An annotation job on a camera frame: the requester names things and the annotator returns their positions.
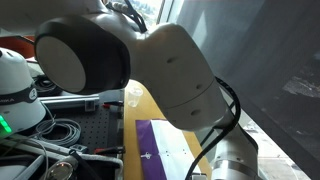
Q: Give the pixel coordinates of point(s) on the white and purple cloth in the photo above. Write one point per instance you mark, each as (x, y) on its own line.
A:
(148, 140)

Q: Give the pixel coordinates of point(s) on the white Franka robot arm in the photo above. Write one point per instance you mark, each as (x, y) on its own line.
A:
(173, 73)

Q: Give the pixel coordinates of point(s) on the clear plastic cup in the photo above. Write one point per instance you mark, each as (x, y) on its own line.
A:
(135, 96)

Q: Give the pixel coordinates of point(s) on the black perforated breadboard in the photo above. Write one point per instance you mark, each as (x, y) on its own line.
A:
(96, 128)

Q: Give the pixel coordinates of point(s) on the aluminium extrusion rails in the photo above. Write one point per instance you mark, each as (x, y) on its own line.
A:
(66, 101)

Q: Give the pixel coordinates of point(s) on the orange padded furniture piece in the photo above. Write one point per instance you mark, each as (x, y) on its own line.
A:
(16, 45)

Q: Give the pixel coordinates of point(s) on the round lens camera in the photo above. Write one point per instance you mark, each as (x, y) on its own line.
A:
(61, 170)

